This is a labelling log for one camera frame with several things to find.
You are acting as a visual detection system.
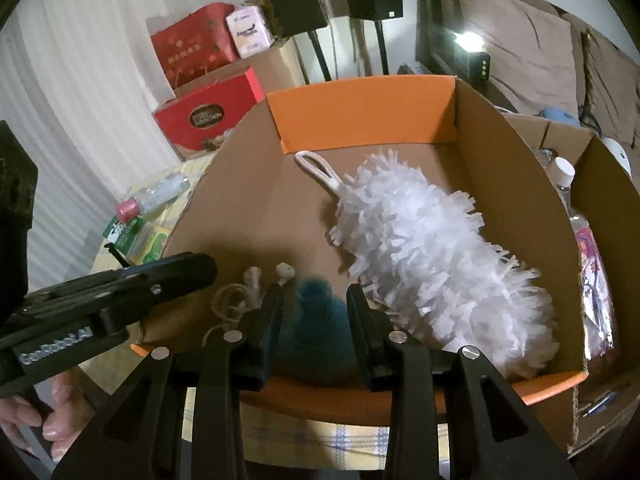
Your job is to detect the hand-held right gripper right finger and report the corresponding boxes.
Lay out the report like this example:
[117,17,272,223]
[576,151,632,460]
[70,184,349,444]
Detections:
[345,284,592,480]

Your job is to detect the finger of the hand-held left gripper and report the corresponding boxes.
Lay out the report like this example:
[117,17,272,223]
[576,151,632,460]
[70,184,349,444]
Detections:
[20,252,219,337]

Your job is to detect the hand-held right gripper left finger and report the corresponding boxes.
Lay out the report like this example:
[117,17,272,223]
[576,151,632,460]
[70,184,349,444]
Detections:
[51,284,286,480]

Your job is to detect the teal ribbed toy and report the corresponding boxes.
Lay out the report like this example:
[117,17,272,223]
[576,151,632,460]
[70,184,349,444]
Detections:
[277,276,362,387]

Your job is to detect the green snack packet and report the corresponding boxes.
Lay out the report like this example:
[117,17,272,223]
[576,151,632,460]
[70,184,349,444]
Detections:
[102,214,175,267]

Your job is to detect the clear bottle with pink cap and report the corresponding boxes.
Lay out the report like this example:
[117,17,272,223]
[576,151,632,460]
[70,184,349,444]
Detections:
[115,171,192,224]

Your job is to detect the orange cardboard box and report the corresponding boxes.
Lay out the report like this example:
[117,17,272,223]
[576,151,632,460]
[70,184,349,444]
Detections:
[129,74,590,457]

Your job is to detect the person's left hand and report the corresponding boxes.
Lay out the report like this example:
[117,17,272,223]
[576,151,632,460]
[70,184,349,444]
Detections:
[0,374,97,464]

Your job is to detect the white fluffy duster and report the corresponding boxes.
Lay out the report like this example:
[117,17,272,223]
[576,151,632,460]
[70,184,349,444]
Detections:
[294,149,560,382]

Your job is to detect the red gift box dark label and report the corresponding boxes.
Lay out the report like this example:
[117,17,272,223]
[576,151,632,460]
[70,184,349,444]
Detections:
[152,66,266,162]

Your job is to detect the white curtain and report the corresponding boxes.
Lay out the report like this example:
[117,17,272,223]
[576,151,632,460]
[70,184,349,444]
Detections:
[0,0,211,311]

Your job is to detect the red gift box floral print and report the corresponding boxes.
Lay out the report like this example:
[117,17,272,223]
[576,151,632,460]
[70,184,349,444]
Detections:
[149,2,242,90]

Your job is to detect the clear bottle with white cap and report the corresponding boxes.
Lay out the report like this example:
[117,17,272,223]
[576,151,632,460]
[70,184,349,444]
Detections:
[546,156,583,218]

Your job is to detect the white small carton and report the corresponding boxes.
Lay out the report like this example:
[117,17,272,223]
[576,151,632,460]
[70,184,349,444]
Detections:
[224,3,277,59]

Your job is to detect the black speaker stand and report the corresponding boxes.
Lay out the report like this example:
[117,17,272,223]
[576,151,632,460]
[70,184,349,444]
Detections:
[306,30,333,83]
[371,17,391,77]

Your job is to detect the open brown cardboard box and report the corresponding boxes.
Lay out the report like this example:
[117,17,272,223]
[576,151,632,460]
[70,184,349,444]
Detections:
[500,110,640,457]

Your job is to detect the black device with light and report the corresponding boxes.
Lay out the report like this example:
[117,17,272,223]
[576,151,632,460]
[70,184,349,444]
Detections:
[439,30,494,82]

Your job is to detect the light blue round object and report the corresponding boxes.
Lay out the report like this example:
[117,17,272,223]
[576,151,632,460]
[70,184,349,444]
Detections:
[539,106,582,127]

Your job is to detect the white round object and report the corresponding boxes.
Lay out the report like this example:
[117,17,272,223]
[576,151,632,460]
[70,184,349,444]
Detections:
[599,136,632,173]

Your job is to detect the brown sofa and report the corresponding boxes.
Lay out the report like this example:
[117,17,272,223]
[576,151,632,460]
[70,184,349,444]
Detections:
[416,0,640,147]

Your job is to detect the white earphones with cord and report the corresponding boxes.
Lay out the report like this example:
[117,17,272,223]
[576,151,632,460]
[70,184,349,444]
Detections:
[201,261,297,347]

